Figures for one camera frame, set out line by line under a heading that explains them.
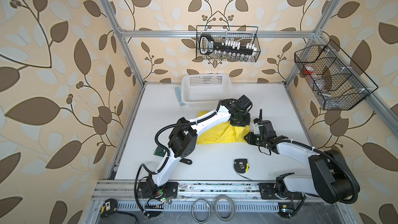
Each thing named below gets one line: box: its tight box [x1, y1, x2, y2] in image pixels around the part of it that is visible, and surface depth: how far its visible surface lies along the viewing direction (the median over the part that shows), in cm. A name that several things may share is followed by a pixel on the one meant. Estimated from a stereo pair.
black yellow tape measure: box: [233, 158, 253, 181], surface depth 82 cm
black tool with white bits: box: [199, 34, 258, 55], surface depth 84 cm
